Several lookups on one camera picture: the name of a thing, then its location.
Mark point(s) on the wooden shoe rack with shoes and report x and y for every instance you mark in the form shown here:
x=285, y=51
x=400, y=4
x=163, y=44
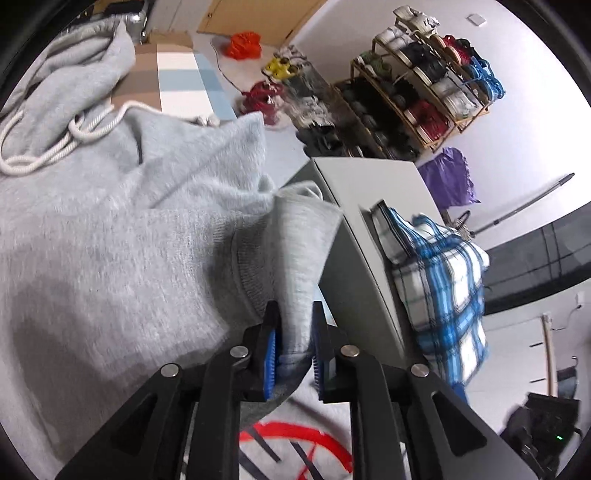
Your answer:
x=425, y=83

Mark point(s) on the orange plastic bag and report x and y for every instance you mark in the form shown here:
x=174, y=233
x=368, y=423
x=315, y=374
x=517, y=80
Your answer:
x=242, y=45

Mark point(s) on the purple plastic bag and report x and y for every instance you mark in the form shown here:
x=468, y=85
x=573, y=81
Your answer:
x=450, y=177

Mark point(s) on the grey ottoman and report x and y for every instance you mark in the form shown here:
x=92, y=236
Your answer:
x=369, y=184

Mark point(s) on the wooden door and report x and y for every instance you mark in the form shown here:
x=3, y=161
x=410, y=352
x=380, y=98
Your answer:
x=258, y=16

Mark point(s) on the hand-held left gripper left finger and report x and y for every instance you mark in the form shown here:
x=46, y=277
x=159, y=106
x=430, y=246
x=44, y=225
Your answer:
x=270, y=367

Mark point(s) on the black bag with green light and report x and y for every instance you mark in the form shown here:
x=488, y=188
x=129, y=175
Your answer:
x=545, y=429

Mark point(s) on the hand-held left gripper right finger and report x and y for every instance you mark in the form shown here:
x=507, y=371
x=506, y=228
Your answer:
x=318, y=369

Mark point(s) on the pair of yellow shoes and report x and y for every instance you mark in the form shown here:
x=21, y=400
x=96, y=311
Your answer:
x=279, y=67

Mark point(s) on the row of shoes on floor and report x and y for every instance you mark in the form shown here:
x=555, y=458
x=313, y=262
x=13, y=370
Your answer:
x=318, y=106

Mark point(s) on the metal mop pole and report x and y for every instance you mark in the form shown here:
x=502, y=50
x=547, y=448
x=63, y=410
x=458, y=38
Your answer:
x=526, y=205

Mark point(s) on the pair of red shoes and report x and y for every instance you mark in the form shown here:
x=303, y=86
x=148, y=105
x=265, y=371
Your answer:
x=261, y=94

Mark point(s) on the wooden stick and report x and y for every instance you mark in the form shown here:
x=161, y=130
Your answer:
x=549, y=355

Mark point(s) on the white wall switch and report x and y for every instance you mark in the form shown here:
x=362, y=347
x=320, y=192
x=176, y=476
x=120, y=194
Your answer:
x=475, y=19

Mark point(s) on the grey hoodie with red print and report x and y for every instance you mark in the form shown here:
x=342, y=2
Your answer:
x=138, y=240

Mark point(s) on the black framed glass door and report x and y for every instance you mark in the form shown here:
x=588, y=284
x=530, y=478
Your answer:
x=540, y=263

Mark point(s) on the blue and white plaid bag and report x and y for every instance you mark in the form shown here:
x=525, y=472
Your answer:
x=443, y=286

